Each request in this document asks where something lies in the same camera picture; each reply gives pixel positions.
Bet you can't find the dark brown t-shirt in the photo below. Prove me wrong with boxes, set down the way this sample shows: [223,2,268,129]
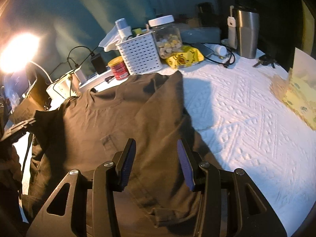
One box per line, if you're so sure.
[23,72,217,236]

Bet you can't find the left hand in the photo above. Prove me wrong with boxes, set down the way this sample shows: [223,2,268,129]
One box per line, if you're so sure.
[1,141,23,198]

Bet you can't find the brown cardboard box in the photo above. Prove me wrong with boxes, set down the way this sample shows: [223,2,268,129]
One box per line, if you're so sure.
[10,66,52,124]

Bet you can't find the laptop screen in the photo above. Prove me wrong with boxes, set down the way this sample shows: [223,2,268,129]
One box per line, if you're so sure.
[3,70,37,111]

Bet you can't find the white textured bed cover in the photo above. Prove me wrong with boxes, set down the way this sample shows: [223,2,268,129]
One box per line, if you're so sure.
[4,46,316,236]

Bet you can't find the white bear mug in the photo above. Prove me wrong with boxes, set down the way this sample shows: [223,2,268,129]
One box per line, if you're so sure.
[46,74,77,103]

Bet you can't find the white desk lamp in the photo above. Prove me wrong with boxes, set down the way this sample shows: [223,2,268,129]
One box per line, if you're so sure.
[1,33,53,84]

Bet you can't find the white power strip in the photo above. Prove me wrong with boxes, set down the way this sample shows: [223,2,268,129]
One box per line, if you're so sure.
[79,70,114,93]

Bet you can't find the white charger plug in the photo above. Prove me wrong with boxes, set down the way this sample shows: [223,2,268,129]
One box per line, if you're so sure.
[74,66,87,85]

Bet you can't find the red can yellow lid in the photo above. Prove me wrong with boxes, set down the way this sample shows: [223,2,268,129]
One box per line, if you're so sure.
[108,56,130,80]

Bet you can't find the yellow duck snack bag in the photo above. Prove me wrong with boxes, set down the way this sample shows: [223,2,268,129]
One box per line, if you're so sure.
[165,45,205,69]

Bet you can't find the black power adapter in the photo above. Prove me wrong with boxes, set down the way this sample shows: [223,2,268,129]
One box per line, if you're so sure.
[90,53,107,74]

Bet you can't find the white plastic perforated basket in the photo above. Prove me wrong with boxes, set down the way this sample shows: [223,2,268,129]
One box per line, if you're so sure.
[116,33,162,75]

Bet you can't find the smartphone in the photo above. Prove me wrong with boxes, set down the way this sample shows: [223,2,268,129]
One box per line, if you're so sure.
[192,43,214,57]

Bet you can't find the white small bottle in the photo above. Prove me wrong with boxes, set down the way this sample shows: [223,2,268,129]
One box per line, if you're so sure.
[211,44,227,57]

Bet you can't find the clear jar white lid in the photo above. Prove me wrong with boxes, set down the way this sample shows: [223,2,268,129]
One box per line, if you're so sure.
[148,15,183,59]

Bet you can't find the black keys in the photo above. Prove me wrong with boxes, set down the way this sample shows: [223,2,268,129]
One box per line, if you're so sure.
[252,55,276,69]

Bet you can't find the blue white tube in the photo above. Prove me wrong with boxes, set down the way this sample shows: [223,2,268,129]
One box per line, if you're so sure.
[115,18,133,40]

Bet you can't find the white tag on tumbler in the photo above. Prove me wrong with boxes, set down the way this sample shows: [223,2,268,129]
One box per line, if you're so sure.
[227,5,237,49]

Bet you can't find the stainless steel tumbler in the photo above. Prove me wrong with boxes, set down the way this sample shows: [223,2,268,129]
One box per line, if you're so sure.
[233,6,260,59]

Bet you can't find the black thin cable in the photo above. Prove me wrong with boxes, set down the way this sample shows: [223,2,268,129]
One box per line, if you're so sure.
[20,133,34,176]

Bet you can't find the black charging cable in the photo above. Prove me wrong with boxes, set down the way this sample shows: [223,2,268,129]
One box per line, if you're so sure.
[48,45,100,99]

